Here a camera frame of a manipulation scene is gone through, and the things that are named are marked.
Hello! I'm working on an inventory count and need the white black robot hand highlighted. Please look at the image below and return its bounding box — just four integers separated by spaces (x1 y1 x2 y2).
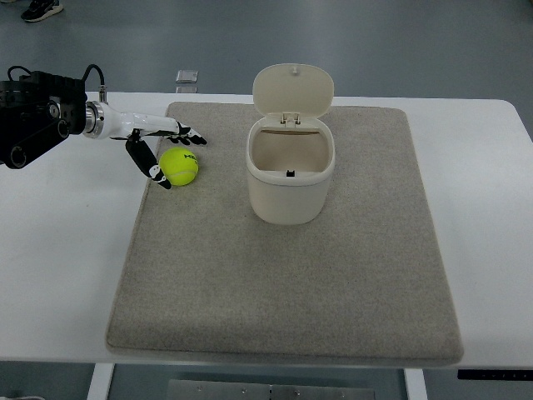
84 102 207 189

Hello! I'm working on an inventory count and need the yellow tennis ball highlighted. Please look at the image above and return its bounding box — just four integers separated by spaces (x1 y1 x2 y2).
159 147 199 187

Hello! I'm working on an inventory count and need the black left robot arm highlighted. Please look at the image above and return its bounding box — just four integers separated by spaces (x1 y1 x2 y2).
1 64 107 169

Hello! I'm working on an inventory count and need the clear floor socket cover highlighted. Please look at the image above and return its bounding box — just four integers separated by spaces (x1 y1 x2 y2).
176 69 198 83

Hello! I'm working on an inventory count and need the black sneaker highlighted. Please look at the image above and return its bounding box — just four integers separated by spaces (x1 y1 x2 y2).
21 0 63 23

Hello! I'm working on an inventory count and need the beige bin with open lid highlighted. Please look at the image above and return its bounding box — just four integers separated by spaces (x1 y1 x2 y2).
246 63 336 225

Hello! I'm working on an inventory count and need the beige felt mat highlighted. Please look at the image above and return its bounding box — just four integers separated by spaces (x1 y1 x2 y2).
106 102 463 366

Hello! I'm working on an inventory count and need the white left table leg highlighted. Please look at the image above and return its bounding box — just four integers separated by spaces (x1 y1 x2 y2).
87 363 115 400

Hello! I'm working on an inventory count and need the white table leg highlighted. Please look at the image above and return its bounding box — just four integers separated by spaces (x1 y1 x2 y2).
404 368 428 400
87 363 115 400

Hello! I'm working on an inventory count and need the metal plate under table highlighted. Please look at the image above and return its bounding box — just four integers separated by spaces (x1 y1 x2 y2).
167 379 376 400

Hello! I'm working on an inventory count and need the white right table leg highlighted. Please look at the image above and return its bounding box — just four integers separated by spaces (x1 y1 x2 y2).
404 368 428 400

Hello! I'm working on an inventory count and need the black table control panel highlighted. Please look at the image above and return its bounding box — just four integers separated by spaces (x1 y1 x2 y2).
457 369 533 382

